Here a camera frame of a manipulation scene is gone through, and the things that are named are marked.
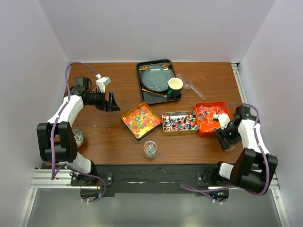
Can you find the aluminium frame rail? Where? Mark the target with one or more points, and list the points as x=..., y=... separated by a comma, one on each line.
x=144, y=193

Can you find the orange tray of lollipops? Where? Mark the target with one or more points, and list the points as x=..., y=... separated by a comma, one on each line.
x=205, y=117

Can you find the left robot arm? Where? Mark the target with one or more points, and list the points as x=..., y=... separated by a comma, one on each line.
x=56, y=141

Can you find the clear plastic scoop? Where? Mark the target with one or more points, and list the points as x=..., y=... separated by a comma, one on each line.
x=188, y=84

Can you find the gold tin of gummy candies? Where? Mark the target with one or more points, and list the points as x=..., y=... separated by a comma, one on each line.
x=141, y=121

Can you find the clear glass jar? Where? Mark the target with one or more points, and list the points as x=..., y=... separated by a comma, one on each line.
x=150, y=149

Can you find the black serving tray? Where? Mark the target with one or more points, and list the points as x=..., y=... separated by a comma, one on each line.
x=149, y=98

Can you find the clear round jar lid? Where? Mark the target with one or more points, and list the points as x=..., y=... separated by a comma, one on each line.
x=230, y=148

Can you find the blue-grey ceramic plate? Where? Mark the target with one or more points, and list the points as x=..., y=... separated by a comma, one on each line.
x=156, y=78

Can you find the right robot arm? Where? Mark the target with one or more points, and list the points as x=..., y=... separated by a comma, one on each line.
x=255, y=167

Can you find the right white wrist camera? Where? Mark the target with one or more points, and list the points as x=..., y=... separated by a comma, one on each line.
x=223, y=120

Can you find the dark green mug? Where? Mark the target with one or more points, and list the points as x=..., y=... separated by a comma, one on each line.
x=175, y=86

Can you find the gold fork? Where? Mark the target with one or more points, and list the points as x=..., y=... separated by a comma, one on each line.
x=149, y=66

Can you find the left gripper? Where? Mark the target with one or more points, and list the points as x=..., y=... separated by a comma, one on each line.
x=111, y=106

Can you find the gold knife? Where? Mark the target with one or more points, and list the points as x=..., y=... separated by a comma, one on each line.
x=155, y=93

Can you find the silver patterned bowl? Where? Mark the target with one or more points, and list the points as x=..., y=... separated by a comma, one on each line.
x=79, y=137

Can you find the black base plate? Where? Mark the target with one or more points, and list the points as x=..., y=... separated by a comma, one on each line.
x=152, y=178

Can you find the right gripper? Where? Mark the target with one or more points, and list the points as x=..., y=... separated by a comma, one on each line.
x=221, y=133

